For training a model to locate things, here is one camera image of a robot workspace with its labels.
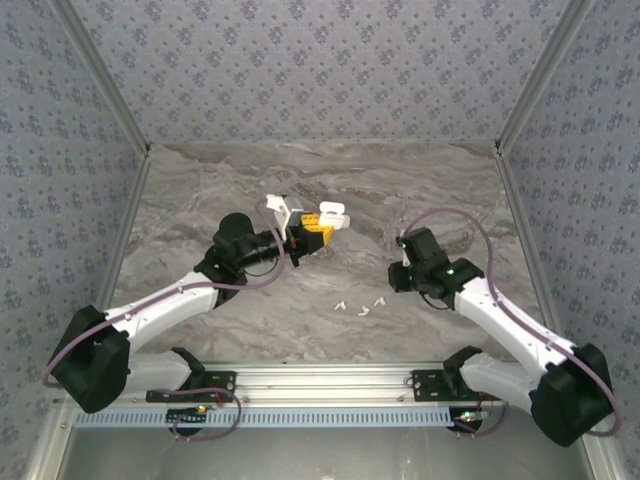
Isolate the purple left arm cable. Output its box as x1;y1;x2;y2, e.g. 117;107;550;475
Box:
41;199;289;389

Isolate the aluminium mounting rail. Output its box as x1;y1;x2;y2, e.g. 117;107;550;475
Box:
202;363;451;404

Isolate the metal base tray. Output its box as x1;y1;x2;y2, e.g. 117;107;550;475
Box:
29;399;626;480

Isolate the white earbud charging case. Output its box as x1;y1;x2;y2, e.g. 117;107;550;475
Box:
317;200;351;232

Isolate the small black circuit board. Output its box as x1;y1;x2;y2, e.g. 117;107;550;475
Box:
166;405;210;437
451;405;494;434

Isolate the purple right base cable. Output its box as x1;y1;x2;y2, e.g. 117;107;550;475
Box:
452;399;511;440

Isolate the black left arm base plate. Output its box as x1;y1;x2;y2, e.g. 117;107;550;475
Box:
145;370;238;404

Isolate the aluminium frame post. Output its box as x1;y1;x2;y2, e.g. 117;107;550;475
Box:
493;0;597;157
48;0;153;157

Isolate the aluminium table side rail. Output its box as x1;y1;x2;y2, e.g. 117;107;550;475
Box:
27;147;153;480
494;144;629;480

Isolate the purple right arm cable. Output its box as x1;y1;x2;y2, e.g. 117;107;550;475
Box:
402;207;624;438

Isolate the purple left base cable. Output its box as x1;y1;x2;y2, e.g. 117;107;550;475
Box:
152;386;243;443

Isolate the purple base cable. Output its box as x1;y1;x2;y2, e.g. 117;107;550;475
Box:
152;386;243;443
452;399;511;440

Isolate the slotted white cable duct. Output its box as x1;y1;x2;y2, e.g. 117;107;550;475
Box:
74;405;459;429

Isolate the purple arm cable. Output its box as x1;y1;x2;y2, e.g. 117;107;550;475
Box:
402;207;624;438
41;199;289;389

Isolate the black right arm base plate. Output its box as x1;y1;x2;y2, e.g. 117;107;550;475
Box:
411;369;504;401

